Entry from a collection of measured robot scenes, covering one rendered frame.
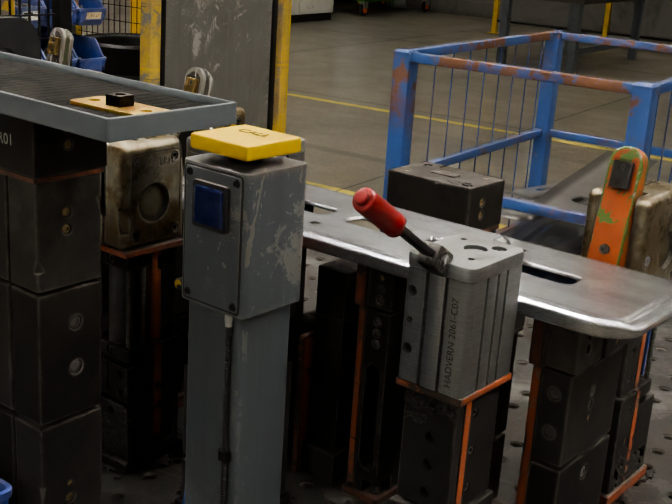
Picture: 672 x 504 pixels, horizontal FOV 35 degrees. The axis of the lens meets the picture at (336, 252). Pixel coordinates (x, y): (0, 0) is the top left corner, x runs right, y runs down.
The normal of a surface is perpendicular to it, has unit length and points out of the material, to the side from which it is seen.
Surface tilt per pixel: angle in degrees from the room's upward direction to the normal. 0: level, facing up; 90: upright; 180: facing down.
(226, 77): 90
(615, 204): 78
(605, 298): 0
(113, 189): 90
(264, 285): 90
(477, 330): 90
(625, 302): 0
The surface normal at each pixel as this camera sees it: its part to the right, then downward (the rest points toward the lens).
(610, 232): -0.61, 0.00
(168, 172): 0.77, 0.24
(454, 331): -0.63, 0.20
